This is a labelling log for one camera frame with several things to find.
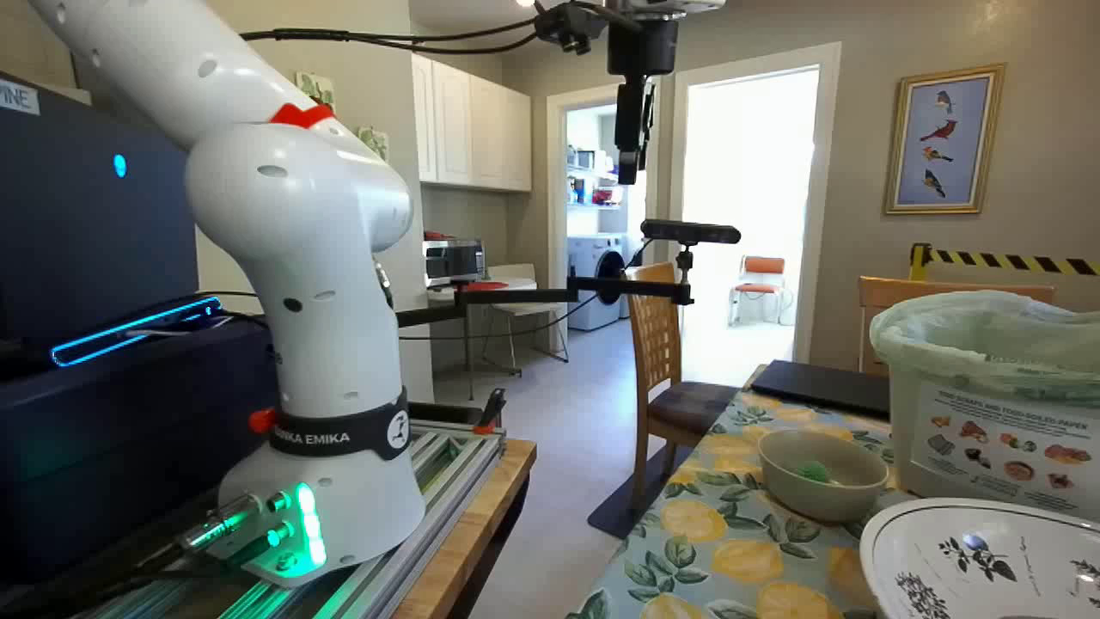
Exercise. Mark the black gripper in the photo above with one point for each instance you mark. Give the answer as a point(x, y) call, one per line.
point(641, 49)

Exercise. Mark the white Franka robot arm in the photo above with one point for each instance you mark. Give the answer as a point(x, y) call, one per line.
point(309, 227)

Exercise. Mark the small green object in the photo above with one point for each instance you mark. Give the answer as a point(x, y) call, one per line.
point(816, 467)

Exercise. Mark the white washing machine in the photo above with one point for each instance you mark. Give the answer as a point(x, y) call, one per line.
point(590, 268)

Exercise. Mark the white side table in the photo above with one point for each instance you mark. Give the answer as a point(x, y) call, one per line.
point(516, 277)

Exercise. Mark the wooden lattice back chair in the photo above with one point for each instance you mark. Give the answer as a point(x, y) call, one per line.
point(653, 345)

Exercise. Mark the silver microwave oven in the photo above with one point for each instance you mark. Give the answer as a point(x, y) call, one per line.
point(456, 261)

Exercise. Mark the framed bird picture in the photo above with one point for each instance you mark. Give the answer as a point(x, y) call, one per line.
point(942, 140)

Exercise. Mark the black flat laptop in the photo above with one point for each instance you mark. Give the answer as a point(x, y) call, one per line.
point(820, 387)

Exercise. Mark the red black clamp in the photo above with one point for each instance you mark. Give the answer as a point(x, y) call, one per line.
point(491, 409)

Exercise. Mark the yellow black striped bar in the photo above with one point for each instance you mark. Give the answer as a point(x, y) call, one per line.
point(1009, 261)

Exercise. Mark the small plain white bowl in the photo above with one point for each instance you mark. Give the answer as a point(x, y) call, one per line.
point(791, 490)

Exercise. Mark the green bin liner bag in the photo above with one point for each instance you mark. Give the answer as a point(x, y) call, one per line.
point(983, 338)

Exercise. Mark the lemon print tablecloth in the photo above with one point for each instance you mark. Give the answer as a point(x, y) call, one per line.
point(708, 537)

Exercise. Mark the white compost bin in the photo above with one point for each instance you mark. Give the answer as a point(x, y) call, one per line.
point(914, 458)

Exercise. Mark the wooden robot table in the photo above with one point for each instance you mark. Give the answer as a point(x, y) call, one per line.
point(470, 561)

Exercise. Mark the orange knob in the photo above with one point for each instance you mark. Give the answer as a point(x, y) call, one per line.
point(263, 420)

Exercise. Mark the large patterned white bowl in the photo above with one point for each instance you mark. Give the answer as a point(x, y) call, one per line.
point(914, 564)

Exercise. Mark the black box with blue light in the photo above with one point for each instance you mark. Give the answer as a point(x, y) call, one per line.
point(126, 433)

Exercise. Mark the black stereo camera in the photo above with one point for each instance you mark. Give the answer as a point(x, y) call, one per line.
point(687, 232)

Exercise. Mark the white wall cabinets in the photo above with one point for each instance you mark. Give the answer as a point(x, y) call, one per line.
point(475, 124)

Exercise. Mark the aluminium rail base plate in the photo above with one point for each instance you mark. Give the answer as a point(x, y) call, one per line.
point(448, 481)

